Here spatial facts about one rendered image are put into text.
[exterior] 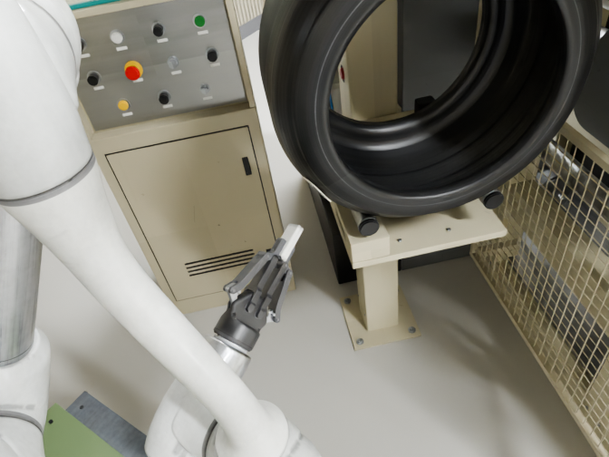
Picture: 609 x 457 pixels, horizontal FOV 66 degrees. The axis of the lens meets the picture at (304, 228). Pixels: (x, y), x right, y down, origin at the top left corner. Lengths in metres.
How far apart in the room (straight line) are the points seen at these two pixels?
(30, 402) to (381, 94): 1.01
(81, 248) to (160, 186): 1.20
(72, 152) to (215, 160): 1.19
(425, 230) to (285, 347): 0.97
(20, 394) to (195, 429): 0.29
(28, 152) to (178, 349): 0.27
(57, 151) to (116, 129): 1.21
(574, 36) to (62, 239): 0.81
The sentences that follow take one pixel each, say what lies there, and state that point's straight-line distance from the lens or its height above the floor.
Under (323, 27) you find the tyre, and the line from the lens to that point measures 0.75.
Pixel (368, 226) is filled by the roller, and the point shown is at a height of 0.91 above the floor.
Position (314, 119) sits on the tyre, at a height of 1.20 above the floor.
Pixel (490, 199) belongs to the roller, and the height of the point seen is 0.91.
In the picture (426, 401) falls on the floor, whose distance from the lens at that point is 1.80.
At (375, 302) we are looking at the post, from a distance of 1.81.
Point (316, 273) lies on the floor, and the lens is 2.17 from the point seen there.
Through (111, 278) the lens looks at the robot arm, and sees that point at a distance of 0.56.
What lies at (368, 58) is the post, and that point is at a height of 1.11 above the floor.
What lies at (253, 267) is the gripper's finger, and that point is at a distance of 0.81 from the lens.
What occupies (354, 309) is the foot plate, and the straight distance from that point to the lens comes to 2.01.
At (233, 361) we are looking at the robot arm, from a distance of 0.79.
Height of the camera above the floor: 1.59
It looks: 41 degrees down
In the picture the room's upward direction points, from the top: 10 degrees counter-clockwise
